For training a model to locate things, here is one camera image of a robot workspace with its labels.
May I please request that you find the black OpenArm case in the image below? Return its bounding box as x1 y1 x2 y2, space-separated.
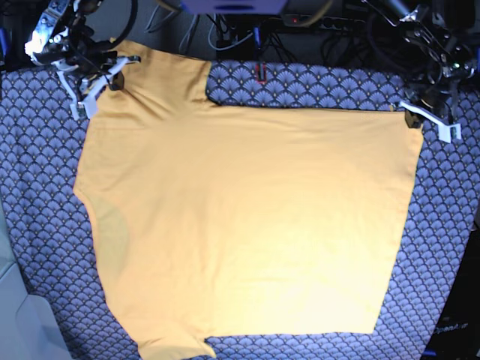
424 229 479 359

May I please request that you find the blue box overhead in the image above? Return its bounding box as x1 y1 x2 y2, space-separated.
181 0 288 14

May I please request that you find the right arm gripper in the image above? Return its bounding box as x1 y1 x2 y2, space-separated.
25 1 141 120

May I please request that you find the white plastic bin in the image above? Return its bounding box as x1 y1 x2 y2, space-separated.
0 209 72 360

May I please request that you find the yellow T-shirt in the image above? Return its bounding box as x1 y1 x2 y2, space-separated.
73 41 423 359

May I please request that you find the black power strip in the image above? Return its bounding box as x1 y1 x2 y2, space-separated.
280 14 365 32

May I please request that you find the red table clamp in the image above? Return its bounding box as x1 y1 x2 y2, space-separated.
255 61 267 84

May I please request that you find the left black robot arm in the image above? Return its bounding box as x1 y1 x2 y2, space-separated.
366 1 479 143

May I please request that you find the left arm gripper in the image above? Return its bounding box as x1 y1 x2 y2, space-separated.
398 31 479 143

